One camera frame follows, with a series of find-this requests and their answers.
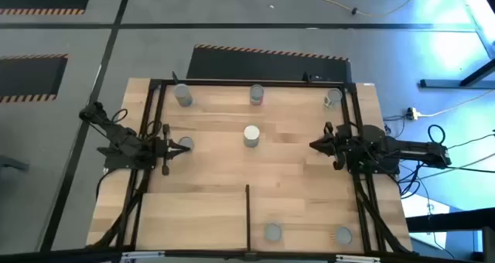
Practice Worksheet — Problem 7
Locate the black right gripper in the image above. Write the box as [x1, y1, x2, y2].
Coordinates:
[309, 121, 352, 171]

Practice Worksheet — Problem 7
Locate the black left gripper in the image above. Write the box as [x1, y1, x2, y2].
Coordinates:
[152, 124, 192, 176]

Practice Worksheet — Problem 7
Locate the white red label can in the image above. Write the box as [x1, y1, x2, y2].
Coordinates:
[323, 87, 343, 109]

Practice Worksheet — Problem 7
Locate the white blue yellow label can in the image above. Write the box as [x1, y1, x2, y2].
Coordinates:
[243, 125, 261, 149]

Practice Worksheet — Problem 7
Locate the grey lid tin can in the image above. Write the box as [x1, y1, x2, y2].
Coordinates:
[334, 226, 353, 245]

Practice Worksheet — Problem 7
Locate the orange green label can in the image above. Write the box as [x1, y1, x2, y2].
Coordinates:
[264, 223, 283, 243]

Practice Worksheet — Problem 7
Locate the grey metal bar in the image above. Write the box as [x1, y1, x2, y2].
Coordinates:
[0, 154, 30, 172]

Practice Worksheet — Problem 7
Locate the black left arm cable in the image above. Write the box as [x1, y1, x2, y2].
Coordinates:
[111, 108, 129, 125]

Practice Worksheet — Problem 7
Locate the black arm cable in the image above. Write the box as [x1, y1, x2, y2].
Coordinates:
[111, 108, 129, 125]
[427, 124, 446, 145]

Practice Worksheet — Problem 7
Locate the black blue cable bundle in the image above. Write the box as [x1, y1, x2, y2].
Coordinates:
[398, 160, 431, 200]

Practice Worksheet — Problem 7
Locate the black aluminium table frame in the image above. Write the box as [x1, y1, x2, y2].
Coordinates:
[87, 78, 415, 257]

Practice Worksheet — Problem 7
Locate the black shelf divider frame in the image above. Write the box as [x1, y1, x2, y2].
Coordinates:
[244, 184, 252, 253]

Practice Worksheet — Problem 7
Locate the silver metal bracket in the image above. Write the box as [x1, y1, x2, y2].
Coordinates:
[121, 251, 166, 262]
[335, 254, 382, 263]

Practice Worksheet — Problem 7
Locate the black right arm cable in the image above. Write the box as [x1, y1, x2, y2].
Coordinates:
[427, 124, 446, 145]

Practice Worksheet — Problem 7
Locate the metal desk frame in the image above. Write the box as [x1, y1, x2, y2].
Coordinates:
[419, 0, 495, 90]

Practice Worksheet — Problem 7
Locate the beige floor cable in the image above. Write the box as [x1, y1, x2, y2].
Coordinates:
[419, 88, 495, 119]

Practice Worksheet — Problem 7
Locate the yellow floor cable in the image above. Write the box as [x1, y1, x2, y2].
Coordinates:
[309, 0, 428, 19]

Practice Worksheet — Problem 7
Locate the black floor cable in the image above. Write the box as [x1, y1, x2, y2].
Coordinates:
[448, 165, 495, 175]

